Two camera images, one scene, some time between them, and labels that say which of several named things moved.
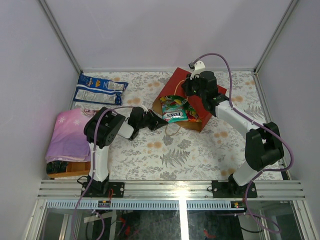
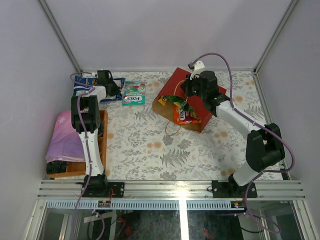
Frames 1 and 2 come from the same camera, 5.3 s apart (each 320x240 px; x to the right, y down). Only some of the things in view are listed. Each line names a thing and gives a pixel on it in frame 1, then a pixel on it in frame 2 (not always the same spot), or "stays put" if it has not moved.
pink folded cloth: (68, 141) stays put
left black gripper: (152, 121) → (114, 89)
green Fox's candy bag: (175, 108) → (134, 93)
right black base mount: (231, 189) stays put
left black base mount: (103, 189) stays put
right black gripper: (186, 86) stays put
